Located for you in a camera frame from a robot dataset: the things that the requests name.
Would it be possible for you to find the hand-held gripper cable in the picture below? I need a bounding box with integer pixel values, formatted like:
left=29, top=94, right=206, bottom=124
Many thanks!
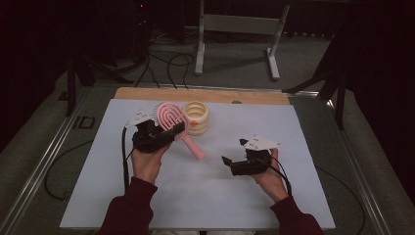
left=260, top=156, right=367, bottom=235
left=43, top=126, right=136, bottom=202

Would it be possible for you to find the black metal stand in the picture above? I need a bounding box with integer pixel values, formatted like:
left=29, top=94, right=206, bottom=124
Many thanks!
left=58, top=53, right=135, bottom=118
left=282, top=30, right=347, bottom=130

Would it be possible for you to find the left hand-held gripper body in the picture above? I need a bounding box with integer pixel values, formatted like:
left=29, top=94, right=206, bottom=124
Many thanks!
left=124, top=110, right=170, bottom=155

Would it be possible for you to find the person's left hand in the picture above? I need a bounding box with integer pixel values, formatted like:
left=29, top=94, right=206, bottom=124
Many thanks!
left=130, top=143, right=170, bottom=185

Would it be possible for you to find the white table mat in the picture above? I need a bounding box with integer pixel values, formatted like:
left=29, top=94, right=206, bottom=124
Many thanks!
left=59, top=98, right=337, bottom=231

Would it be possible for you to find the pink hairbrush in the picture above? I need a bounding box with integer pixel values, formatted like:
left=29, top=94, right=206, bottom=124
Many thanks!
left=156, top=102, right=206, bottom=161

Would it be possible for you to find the black floor cable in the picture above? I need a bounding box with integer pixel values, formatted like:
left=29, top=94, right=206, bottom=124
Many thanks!
left=166, top=53, right=196, bottom=90
left=134, top=30, right=161, bottom=89

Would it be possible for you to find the cream ribbed cup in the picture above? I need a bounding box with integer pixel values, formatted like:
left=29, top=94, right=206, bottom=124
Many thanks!
left=182, top=101, right=209, bottom=137

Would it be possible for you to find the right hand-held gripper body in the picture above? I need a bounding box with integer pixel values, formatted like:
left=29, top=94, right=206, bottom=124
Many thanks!
left=230, top=135, right=282, bottom=177

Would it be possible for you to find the white metal stand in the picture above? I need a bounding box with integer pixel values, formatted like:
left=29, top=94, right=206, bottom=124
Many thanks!
left=194, top=0, right=291, bottom=81

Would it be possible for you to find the black floor bracket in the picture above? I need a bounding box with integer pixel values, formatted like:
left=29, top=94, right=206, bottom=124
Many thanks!
left=72, top=116, right=96, bottom=129

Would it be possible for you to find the aluminium floor rail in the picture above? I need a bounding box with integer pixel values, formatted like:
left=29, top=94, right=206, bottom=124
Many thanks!
left=326, top=97, right=392, bottom=235
left=0, top=87, right=93, bottom=235

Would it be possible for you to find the right hand-held gripper cable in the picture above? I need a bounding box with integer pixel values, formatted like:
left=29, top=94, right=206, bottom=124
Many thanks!
left=260, top=156, right=367, bottom=235

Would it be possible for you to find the person's right hand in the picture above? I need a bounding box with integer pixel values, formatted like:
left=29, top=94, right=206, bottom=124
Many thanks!
left=253, top=148, right=290, bottom=204

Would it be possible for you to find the left hand-held gripper cable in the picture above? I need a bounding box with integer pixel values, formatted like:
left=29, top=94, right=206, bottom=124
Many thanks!
left=43, top=126, right=136, bottom=202

